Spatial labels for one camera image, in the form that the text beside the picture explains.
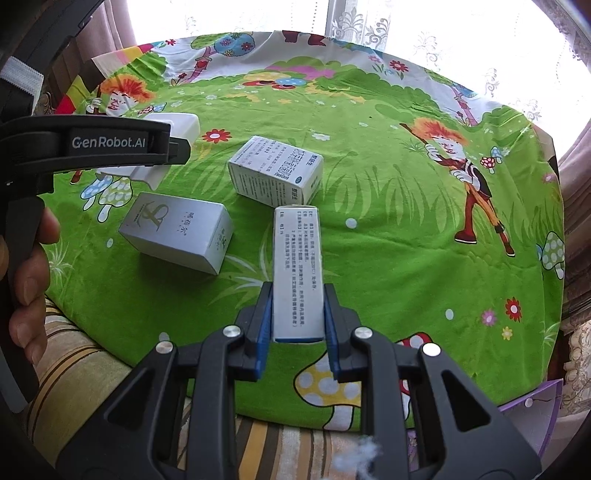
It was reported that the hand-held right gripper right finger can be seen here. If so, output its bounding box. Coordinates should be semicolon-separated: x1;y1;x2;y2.
323;282;543;480

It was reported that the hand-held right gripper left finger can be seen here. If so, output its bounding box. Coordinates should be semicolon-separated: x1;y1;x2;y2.
58;281;274;480

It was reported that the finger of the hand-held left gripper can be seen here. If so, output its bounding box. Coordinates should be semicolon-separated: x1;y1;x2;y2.
169;138;191;167

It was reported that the white plastic plug device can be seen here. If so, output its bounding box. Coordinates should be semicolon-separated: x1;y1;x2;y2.
95;112;200;189

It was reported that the narrow white text box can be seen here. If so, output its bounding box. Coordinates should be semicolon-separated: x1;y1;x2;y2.
272;204;325;343

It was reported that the silver-white tall box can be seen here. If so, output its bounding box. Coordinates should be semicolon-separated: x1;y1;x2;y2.
119;192;234;276

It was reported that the white box with blue print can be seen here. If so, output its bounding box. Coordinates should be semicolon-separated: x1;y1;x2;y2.
228;135;324;207

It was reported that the person's left hand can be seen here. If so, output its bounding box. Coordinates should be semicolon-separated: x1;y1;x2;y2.
8;207;62;363

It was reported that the white fluff tuft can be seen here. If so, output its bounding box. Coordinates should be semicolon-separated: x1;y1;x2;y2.
342;434;384;480

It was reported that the green cartoon printed cloth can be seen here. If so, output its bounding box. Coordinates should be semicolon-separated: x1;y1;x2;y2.
34;30;566;432

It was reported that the brown curtain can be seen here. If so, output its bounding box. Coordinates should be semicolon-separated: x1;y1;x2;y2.
92;0;155;54

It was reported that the striped beige cover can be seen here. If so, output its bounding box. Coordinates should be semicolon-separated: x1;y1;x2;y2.
28;295;416;480

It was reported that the purple paper sheet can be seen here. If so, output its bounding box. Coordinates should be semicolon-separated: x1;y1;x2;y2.
499;378;565;462

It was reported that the mauve patterned curtain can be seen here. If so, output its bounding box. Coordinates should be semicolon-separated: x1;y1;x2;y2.
556;115;591;416

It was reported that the white lace curtain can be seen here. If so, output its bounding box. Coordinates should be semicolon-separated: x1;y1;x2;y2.
134;0;591;139

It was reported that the white elastic strap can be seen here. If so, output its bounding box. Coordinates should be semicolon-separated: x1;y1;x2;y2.
0;58;44;109

